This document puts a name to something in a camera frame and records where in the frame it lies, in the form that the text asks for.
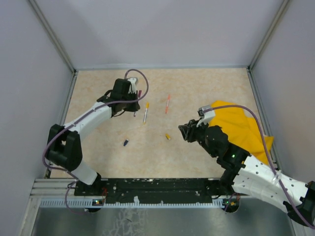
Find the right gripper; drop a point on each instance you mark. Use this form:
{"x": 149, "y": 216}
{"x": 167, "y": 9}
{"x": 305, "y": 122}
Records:
{"x": 188, "y": 130}

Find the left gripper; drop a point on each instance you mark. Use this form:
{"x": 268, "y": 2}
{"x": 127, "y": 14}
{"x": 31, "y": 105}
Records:
{"x": 136, "y": 107}

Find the yellow cloth bag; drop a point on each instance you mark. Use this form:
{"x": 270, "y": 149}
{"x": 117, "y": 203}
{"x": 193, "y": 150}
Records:
{"x": 241, "y": 131}

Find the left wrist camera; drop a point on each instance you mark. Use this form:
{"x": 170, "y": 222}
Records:
{"x": 133, "y": 84}

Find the orange pen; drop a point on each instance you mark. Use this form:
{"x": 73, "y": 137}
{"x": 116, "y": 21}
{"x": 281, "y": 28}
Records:
{"x": 167, "y": 104}

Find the white yellow marker pen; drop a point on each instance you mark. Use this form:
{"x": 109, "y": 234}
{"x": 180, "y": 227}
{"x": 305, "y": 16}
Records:
{"x": 145, "y": 115}

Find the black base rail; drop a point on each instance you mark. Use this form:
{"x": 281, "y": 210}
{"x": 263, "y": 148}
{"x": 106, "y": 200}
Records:
{"x": 155, "y": 190}

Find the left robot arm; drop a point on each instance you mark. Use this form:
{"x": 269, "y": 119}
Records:
{"x": 64, "y": 141}

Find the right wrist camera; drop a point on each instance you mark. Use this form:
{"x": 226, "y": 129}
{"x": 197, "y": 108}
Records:
{"x": 206, "y": 114}

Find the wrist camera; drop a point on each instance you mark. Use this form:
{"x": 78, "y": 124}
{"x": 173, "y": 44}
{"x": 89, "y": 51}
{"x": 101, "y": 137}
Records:
{"x": 206, "y": 114}
{"x": 133, "y": 84}

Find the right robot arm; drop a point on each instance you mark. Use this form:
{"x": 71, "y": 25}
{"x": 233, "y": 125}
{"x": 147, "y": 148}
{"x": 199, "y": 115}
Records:
{"x": 245, "y": 174}

